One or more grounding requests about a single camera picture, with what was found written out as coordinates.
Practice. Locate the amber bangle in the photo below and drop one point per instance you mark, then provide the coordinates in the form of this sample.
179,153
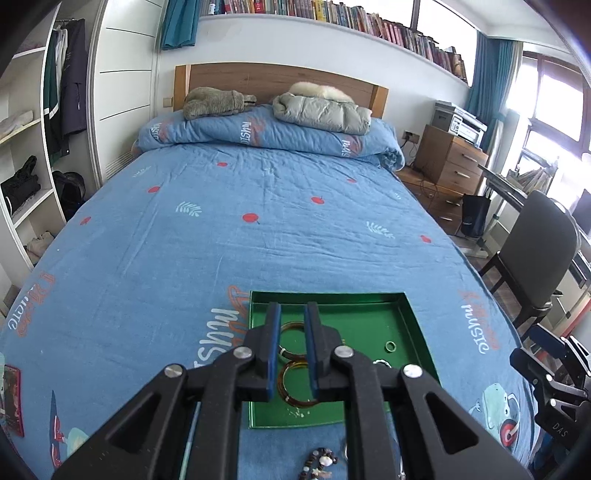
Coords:
295,403
291,326

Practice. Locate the white and green hanging garment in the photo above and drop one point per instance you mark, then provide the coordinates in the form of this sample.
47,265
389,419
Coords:
51,92

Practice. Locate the dark hanging coat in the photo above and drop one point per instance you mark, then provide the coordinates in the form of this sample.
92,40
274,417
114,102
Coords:
74,92

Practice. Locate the wall socket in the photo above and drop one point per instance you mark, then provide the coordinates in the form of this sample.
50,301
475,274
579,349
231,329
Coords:
411,137

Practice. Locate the grey chair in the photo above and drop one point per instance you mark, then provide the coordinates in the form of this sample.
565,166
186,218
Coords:
535,249

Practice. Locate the wooden headboard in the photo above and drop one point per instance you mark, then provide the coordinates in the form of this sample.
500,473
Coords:
258,78

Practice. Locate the grey down jacket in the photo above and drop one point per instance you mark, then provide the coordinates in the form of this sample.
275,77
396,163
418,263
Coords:
318,113

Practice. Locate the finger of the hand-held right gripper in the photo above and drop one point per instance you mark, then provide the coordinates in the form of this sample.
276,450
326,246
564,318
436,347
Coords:
531,364
551,337

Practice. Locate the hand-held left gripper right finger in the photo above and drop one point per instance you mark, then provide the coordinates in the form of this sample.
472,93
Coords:
311,351

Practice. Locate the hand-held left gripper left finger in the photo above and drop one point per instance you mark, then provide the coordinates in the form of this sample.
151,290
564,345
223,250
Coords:
273,351

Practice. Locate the wooden dresser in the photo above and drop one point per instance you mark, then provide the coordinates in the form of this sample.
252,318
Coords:
455,161

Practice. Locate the stack of papers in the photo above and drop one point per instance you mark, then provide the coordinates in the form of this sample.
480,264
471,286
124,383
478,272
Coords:
531,180

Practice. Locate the white open shelf unit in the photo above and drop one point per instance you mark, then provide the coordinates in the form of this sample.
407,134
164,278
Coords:
34,205

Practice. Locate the folded light cloth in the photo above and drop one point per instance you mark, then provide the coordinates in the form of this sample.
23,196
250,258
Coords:
14,124

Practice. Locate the dark monitor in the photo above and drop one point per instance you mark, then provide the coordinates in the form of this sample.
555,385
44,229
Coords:
582,210

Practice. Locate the green jewelry tray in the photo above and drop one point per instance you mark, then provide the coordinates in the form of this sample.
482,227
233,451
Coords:
369,330

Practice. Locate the folded blue quilt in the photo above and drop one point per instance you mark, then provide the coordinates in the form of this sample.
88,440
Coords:
295,136

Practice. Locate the teal curtain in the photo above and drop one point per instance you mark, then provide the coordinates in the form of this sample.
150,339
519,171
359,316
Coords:
489,83
180,23

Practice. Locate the black backpack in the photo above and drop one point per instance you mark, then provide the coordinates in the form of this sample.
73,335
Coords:
69,189

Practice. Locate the blue printed bedsheet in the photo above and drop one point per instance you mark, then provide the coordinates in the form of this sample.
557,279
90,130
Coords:
231,258

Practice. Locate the black bundle of cloth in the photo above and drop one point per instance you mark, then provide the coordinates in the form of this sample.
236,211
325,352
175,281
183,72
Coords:
21,187

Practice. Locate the beige shoes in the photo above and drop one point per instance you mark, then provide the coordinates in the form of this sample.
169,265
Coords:
39,247

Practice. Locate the white fur cushion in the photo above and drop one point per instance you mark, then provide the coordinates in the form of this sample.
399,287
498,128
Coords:
318,90

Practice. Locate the grey plush garment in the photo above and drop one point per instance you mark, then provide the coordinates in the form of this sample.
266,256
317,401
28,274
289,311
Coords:
212,104

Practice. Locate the wooden nightstand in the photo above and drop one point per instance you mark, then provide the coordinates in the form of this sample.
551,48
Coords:
415,177

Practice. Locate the black bag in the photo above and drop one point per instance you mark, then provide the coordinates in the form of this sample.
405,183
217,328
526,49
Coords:
475,214

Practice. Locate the white printer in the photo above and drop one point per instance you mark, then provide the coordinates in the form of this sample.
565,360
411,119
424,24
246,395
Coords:
455,122

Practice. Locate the light switch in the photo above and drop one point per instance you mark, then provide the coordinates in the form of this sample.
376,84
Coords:
167,102

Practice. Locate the white wardrobe door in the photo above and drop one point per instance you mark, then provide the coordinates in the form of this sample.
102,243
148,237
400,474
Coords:
124,92

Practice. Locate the row of books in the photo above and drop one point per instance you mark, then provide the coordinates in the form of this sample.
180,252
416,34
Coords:
351,16

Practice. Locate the brown framed window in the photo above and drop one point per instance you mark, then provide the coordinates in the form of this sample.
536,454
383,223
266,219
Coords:
554,92

